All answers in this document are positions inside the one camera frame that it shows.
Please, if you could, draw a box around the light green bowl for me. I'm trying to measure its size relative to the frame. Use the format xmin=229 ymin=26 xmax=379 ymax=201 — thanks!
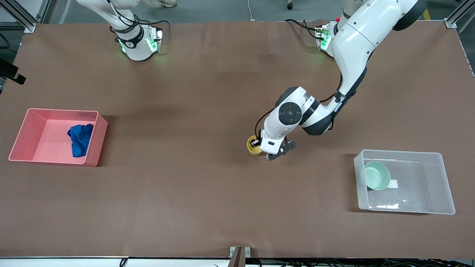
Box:
xmin=364 ymin=162 xmax=391 ymax=191

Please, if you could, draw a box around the aluminium frame post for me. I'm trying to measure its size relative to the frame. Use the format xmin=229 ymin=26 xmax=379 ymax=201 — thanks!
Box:
xmin=445 ymin=0 xmax=475 ymax=30
xmin=0 ymin=0 xmax=37 ymax=33

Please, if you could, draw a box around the black right arm base cable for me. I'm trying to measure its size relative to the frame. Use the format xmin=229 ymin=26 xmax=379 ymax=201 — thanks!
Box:
xmin=105 ymin=0 xmax=170 ymax=39

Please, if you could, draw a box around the clear plastic bin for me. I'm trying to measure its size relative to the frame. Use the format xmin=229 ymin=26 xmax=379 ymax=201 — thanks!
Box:
xmin=354 ymin=149 xmax=456 ymax=215

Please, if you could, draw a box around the blue cloth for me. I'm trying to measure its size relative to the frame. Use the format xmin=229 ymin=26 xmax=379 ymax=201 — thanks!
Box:
xmin=67 ymin=123 xmax=94 ymax=158

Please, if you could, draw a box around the black left arm base cable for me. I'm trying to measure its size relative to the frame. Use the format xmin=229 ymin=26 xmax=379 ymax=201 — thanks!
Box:
xmin=285 ymin=18 xmax=321 ymax=40

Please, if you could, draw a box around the pink plastic bin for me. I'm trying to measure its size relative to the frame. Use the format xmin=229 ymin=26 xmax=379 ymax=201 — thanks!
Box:
xmin=8 ymin=108 xmax=108 ymax=167

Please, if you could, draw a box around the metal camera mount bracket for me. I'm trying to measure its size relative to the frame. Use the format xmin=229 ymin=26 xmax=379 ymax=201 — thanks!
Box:
xmin=229 ymin=246 xmax=251 ymax=267

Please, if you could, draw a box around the yellow plastic cup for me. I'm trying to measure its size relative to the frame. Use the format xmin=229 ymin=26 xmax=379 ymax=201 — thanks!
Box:
xmin=247 ymin=135 xmax=265 ymax=156

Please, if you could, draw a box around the black arm base cable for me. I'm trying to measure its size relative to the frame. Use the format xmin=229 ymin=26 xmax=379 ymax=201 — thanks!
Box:
xmin=285 ymin=18 xmax=321 ymax=40
xmin=105 ymin=0 xmax=170 ymax=39

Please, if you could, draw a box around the beige shoe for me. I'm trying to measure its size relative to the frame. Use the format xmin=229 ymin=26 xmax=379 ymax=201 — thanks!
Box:
xmin=144 ymin=0 xmax=177 ymax=9

